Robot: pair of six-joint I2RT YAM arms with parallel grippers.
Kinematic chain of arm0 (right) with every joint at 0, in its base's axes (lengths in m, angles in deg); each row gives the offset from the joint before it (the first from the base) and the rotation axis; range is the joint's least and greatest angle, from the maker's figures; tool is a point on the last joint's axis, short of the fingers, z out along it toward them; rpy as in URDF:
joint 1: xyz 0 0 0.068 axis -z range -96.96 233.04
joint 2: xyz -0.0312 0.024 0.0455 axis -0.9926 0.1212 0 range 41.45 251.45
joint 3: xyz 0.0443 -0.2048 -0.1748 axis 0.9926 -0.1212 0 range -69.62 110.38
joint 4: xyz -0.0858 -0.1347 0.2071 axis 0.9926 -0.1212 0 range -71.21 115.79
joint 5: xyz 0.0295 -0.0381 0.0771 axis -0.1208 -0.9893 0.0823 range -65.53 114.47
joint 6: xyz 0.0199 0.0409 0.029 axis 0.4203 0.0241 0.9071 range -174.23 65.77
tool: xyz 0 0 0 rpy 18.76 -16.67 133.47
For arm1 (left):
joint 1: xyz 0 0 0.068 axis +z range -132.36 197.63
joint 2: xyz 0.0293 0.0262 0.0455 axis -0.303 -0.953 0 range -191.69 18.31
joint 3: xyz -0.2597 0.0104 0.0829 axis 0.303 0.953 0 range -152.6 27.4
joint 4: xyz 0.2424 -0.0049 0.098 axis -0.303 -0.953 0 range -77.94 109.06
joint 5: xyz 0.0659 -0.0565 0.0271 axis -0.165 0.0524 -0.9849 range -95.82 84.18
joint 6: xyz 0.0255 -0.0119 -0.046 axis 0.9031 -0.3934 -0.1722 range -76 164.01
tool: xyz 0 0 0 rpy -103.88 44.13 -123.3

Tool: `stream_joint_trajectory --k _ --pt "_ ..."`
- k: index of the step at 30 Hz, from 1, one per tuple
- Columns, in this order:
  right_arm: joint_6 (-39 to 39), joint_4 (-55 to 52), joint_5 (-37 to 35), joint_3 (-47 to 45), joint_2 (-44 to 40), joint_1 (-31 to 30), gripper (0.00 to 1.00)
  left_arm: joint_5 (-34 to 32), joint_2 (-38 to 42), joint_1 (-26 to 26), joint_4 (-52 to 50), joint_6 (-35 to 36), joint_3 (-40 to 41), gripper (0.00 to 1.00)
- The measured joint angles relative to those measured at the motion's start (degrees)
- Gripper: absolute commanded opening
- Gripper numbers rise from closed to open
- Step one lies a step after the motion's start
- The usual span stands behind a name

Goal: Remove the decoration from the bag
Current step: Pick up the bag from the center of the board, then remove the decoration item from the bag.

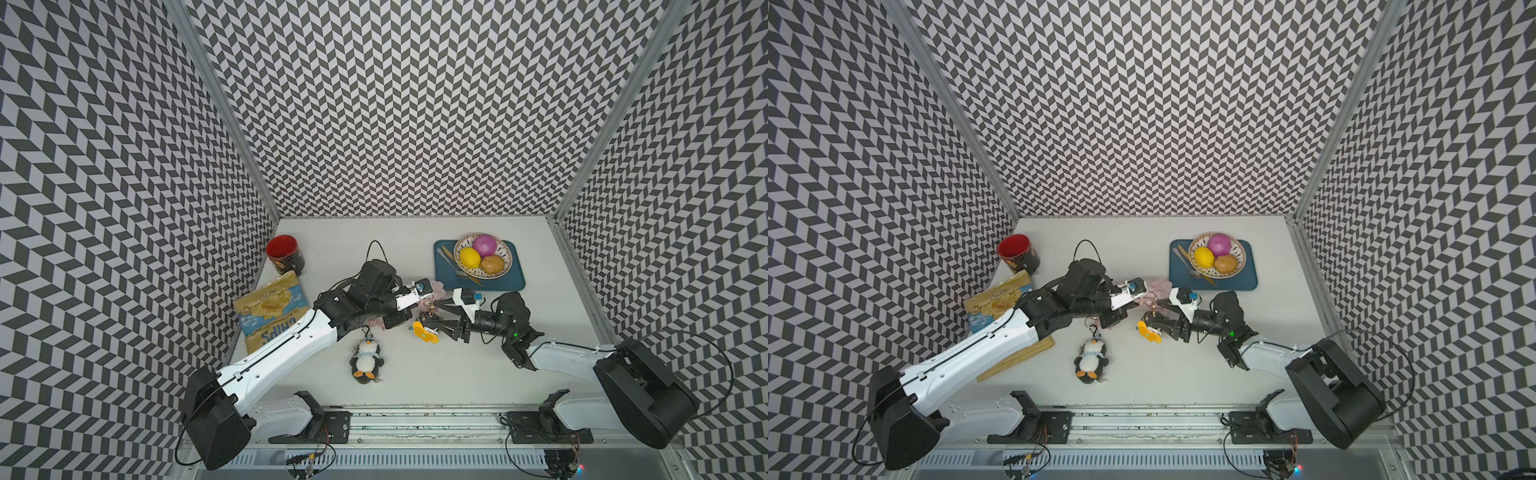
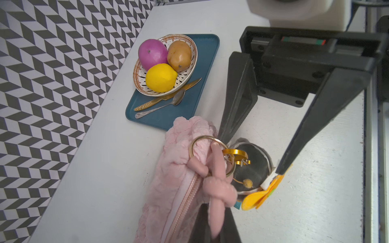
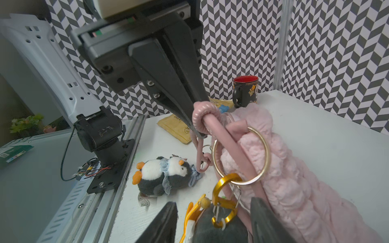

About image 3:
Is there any gold snack bag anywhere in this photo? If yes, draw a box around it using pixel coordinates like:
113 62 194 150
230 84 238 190
157 98 235 145

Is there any green plant background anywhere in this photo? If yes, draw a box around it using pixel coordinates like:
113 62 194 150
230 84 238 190
9 113 64 136

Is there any black red floral mug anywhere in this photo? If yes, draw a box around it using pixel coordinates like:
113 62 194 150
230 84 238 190
233 76 259 108

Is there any aluminium corner post left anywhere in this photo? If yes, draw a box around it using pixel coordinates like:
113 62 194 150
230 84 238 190
273 0 294 91

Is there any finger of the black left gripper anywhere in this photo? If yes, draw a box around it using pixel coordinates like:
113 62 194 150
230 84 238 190
162 19 209 103
128 38 201 136

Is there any grey plush yellow flower charm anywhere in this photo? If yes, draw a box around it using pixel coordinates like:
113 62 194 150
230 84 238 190
180 173 251 243

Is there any penguin plush charm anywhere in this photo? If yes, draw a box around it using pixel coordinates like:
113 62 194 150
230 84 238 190
132 155 202 207

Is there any pink fluffy bag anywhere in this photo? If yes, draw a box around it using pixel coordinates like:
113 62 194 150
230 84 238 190
192 101 382 243

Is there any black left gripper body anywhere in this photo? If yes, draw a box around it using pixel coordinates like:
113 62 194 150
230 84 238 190
71 1 203 92

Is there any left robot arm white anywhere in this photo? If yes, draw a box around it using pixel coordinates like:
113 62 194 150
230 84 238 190
1 1 208 194

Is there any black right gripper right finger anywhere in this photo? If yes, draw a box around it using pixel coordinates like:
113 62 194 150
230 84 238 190
250 197 296 243

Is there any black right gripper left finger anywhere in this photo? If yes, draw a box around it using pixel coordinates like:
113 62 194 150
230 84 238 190
136 201 178 243

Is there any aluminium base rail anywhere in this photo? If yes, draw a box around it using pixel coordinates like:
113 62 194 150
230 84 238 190
37 116 146 243

